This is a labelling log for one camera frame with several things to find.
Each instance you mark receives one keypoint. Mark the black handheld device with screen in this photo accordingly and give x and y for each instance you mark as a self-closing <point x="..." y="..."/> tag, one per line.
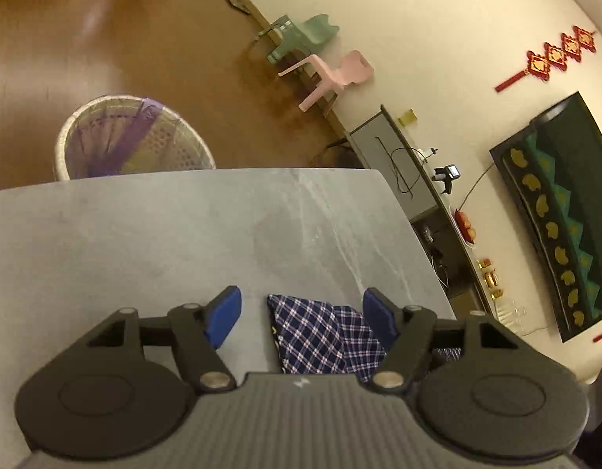
<point x="447" y="176"/>

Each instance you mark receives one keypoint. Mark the group of clear glasses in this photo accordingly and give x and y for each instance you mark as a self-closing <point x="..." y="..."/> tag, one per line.
<point x="511" y="315"/>

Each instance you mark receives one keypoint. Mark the dark wall painting gold figures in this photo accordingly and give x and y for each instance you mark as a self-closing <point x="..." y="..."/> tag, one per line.
<point x="559" y="215"/>

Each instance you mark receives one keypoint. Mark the gold lidded bowl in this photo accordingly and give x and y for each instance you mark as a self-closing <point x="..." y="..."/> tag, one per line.
<point x="491" y="279"/>

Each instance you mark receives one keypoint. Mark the green plastic chair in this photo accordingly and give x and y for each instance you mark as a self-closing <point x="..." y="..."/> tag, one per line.
<point x="308" y="36"/>

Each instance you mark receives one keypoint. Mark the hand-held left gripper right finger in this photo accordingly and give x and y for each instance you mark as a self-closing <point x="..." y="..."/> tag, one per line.
<point x="379" y="317"/>

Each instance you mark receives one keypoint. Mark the amber glass jar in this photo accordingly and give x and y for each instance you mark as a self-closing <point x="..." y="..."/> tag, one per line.
<point x="497" y="294"/>
<point x="485" y="264"/>

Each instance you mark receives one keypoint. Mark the white power adapter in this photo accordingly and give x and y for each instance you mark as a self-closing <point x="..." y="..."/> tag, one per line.
<point x="429" y="152"/>

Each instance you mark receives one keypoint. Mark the blue plaid shirt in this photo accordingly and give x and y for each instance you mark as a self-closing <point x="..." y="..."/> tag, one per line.
<point x="315" y="337"/>

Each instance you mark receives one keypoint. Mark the pink plastic chair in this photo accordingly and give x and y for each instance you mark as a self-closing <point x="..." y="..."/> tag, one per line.
<point x="340" y="75"/>

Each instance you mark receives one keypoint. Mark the long low cabinet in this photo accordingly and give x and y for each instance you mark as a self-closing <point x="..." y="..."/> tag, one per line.
<point x="379" y="146"/>

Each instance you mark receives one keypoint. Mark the purple cloth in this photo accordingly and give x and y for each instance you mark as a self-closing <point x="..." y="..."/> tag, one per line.
<point x="132" y="132"/>

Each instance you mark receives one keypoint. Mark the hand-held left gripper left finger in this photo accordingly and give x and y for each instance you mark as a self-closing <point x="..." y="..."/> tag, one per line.
<point x="223" y="317"/>

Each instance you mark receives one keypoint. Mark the white woven laundry basket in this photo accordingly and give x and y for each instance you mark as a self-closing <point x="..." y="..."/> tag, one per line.
<point x="183" y="149"/>

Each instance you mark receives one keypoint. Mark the red fruit plate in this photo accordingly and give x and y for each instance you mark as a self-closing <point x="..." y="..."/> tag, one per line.
<point x="466" y="227"/>

